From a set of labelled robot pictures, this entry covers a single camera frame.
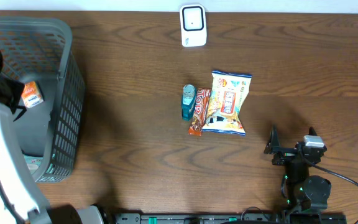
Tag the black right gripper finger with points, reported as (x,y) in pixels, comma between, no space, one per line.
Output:
(312,132)
(273,143)

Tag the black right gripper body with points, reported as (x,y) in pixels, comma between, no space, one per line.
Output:
(284,156)

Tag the yellow snack bag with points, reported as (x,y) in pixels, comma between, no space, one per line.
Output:
(229,91)

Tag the red chocolate bar wrapper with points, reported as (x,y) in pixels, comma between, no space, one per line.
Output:
(200,110)

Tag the teal mouthwash bottle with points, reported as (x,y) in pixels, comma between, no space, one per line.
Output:
(188,101)

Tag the light teal snack packet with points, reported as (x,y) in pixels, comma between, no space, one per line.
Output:
(34,164)

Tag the orange small box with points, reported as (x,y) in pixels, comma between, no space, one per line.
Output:
(32,95)

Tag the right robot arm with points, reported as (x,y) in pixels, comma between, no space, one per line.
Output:
(306,193)

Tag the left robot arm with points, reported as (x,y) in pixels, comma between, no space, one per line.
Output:
(21,200)

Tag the white barcode scanner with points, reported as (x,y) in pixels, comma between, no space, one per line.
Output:
(193,25)

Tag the gray plastic basket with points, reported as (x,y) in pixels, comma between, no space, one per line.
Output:
(39,50)

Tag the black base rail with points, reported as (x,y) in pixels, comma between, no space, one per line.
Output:
(136,218)

